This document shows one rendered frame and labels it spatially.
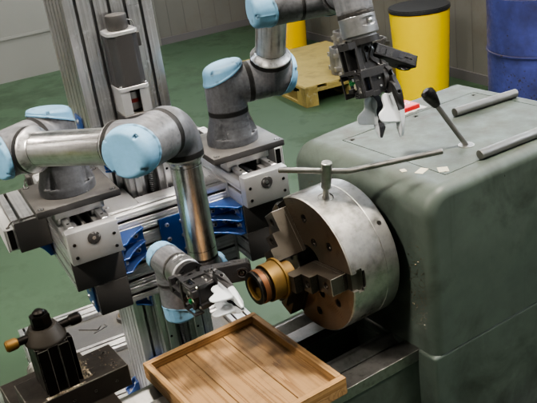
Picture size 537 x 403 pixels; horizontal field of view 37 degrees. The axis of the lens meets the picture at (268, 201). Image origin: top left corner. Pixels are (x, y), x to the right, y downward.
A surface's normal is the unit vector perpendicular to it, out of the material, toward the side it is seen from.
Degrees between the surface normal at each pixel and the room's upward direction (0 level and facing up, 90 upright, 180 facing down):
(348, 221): 41
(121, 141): 90
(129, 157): 90
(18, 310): 0
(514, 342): 90
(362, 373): 0
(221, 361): 0
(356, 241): 56
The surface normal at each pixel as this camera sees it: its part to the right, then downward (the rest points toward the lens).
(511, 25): -0.77, 0.35
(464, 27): -0.88, 0.29
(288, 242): 0.37, -0.29
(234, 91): 0.33, 0.37
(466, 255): 0.54, 0.27
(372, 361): -0.13, -0.91
